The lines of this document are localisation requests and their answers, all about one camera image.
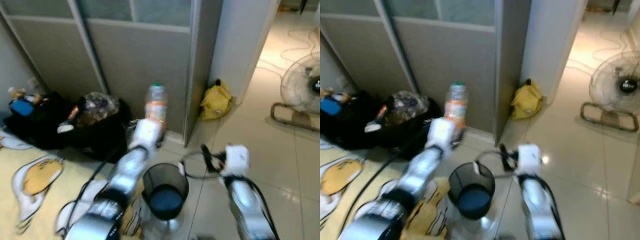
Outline white floor fan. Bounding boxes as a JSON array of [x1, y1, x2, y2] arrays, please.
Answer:
[[270, 51, 321, 133], [580, 51, 640, 133]]

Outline looped right arm cable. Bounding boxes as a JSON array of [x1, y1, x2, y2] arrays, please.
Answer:
[[179, 149, 280, 240], [474, 149, 566, 240]]

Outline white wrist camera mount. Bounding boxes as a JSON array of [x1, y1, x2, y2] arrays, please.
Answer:
[[130, 118, 164, 152], [426, 117, 463, 151], [223, 144, 250, 177], [516, 144, 543, 176]]

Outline yellow bag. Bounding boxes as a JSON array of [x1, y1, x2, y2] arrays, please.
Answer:
[[199, 78, 234, 121], [510, 78, 544, 121]]

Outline small blue item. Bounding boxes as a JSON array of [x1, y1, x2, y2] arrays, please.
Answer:
[[9, 98, 34, 117], [321, 97, 342, 116]]

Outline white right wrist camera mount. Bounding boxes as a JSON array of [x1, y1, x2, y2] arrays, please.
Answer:
[[516, 144, 543, 176], [223, 144, 250, 177]]

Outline white room door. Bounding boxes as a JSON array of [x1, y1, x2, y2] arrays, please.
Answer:
[[209, 0, 282, 107], [520, 0, 588, 105]]

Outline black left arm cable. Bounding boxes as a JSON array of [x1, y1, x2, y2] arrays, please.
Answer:
[[62, 145, 132, 237], [339, 142, 433, 238]]

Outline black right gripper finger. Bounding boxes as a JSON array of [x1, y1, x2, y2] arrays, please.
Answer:
[[200, 143, 214, 174], [498, 143, 511, 172]]

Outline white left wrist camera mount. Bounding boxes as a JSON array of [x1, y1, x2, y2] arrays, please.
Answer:
[[426, 117, 463, 151], [130, 118, 164, 152]]

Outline orange label plastic bottle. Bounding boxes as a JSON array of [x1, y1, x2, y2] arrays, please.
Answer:
[[445, 81, 469, 126], [144, 82, 169, 126]]

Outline black mesh waste bin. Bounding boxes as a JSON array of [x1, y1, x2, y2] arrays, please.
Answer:
[[142, 162, 190, 222], [447, 161, 496, 221]]

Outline grey panel sliding wardrobe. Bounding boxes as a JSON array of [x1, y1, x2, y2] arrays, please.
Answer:
[[320, 0, 532, 147], [0, 0, 224, 147]]

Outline white red snack packet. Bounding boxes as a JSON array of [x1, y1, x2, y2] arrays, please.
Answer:
[[56, 105, 82, 135], [364, 104, 389, 134]]

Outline clear crumpled plastic bag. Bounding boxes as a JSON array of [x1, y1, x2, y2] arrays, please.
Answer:
[[75, 91, 121, 128], [385, 90, 432, 127]]

